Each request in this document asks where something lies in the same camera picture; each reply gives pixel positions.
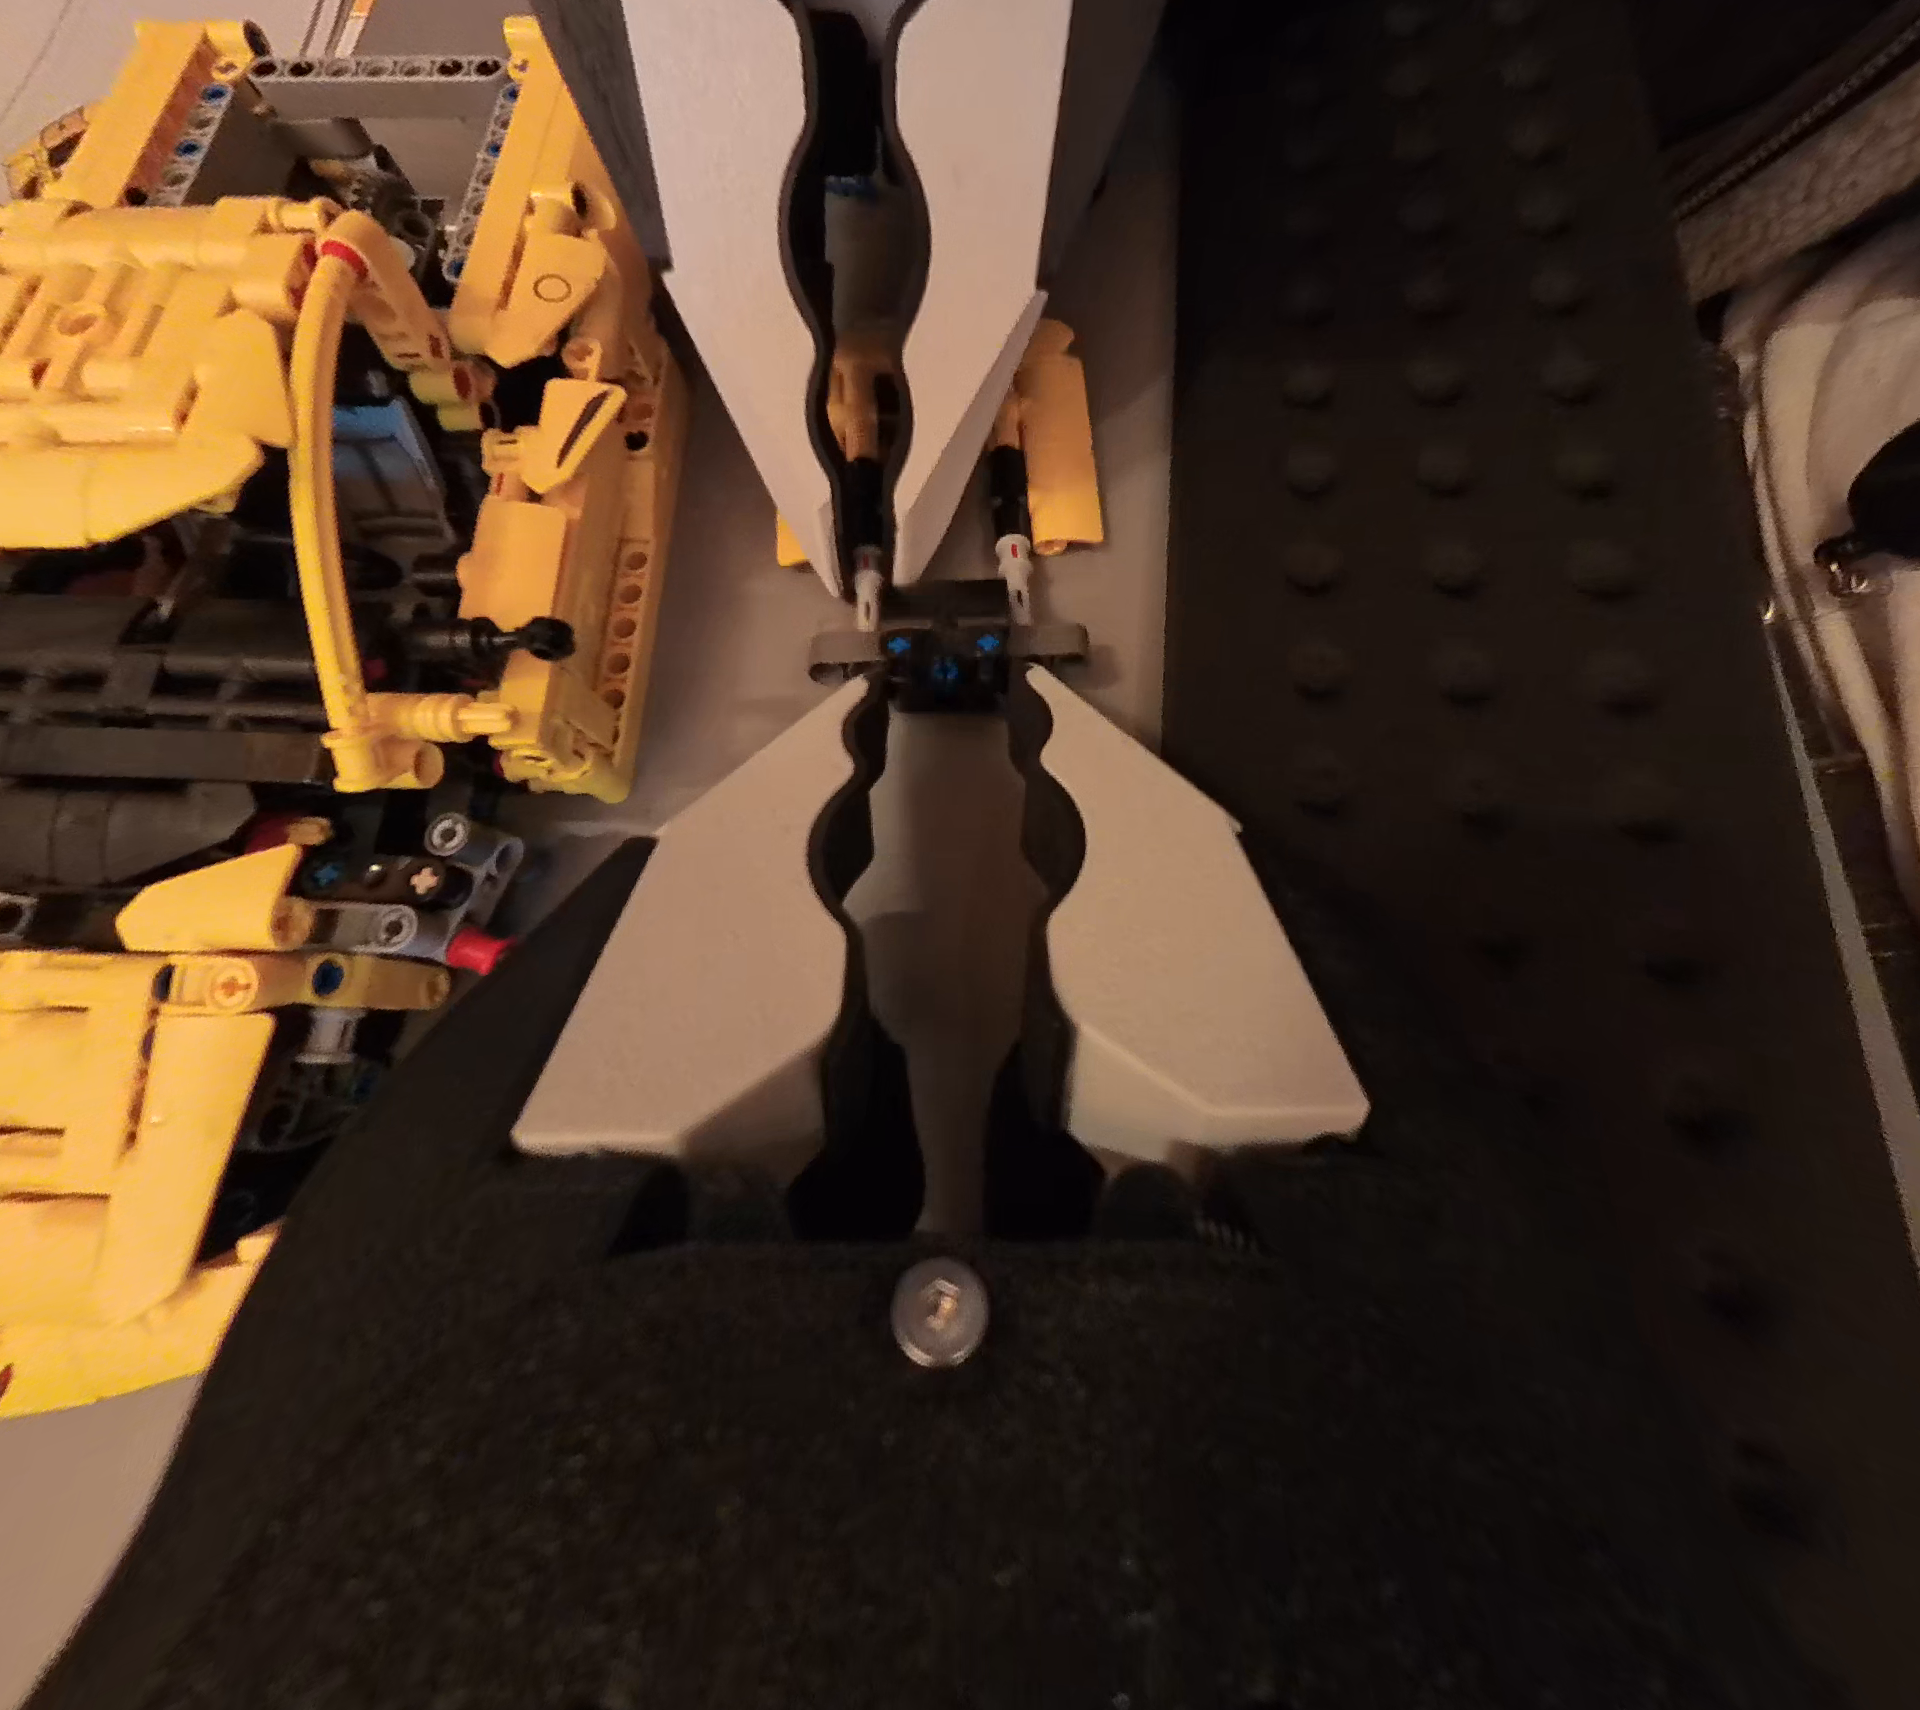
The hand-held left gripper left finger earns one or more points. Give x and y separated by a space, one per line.
705 990

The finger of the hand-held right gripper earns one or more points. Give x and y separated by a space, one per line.
705 165
990 165

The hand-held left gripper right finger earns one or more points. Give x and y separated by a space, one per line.
1185 990

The black studded mat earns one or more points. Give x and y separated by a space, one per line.
1500 541

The yellow toy brick car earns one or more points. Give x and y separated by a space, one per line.
151 284

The brown fleece-lined jacket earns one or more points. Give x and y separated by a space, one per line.
1800 14

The white striped shirt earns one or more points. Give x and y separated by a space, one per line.
1800 390

